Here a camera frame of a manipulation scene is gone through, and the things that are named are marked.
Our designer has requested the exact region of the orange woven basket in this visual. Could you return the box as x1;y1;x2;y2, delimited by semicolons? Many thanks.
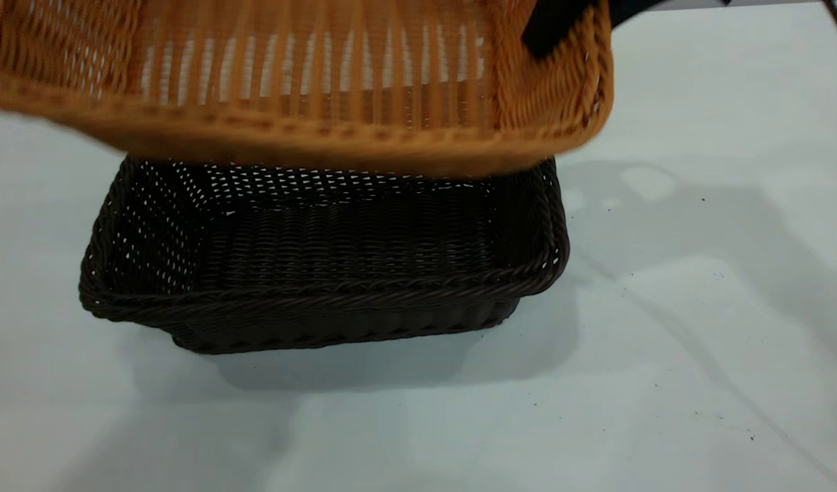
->
0;0;614;180

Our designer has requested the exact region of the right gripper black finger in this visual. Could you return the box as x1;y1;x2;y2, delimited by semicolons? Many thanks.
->
608;0;669;29
521;0;600;60

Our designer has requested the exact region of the black woven basket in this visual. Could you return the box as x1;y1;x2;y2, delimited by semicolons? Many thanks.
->
79;156;571;355

